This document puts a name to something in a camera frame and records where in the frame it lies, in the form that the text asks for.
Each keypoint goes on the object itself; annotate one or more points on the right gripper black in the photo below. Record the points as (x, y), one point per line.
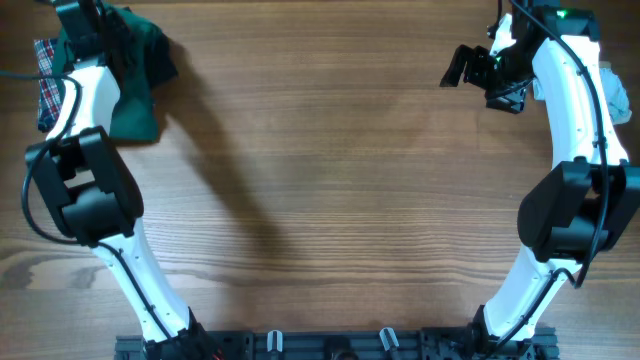
(511, 99)

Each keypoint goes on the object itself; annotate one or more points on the dark green shorts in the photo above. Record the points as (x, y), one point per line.
(105, 48)

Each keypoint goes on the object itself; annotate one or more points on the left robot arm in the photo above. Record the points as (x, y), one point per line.
(94, 201)

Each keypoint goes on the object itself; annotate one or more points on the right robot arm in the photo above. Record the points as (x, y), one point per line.
(582, 206)

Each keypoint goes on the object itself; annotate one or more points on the light blue striped cloth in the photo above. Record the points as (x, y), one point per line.
(617, 97)

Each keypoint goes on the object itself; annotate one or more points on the black polo shirt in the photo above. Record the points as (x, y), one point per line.
(161, 68)

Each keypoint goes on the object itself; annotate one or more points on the red plaid shirt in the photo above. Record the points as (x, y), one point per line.
(50, 102)

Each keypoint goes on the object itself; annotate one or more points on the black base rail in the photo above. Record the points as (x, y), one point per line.
(427, 343)

